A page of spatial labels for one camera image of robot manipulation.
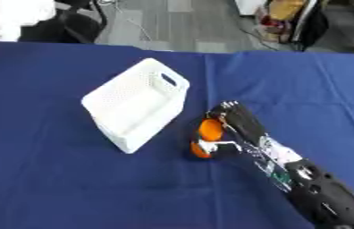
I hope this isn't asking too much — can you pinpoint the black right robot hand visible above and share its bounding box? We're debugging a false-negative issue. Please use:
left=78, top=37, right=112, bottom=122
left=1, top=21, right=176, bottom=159
left=194, top=100, right=268, bottom=157

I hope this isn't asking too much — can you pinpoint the orange toy fruit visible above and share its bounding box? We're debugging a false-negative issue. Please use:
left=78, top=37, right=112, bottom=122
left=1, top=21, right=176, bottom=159
left=188, top=118, right=226, bottom=159

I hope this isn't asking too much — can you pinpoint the white plastic basket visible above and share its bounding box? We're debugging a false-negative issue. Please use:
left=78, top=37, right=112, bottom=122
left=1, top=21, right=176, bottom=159
left=80, top=57, right=191, bottom=155

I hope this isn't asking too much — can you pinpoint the yellow and red bag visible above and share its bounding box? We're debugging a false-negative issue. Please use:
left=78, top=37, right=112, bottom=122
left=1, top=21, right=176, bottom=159
left=253, top=0, right=308, bottom=43

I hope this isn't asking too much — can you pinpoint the black and white bag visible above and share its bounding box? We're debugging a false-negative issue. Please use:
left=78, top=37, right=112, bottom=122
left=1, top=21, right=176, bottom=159
left=288, top=0, right=331, bottom=48

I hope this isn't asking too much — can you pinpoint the black office chair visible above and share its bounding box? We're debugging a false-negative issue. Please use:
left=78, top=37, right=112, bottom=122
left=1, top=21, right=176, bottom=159
left=17, top=0, right=108, bottom=45

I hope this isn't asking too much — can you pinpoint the person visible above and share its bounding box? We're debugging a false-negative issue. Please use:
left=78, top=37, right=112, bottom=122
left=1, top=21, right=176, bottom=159
left=0, top=0, right=58, bottom=43

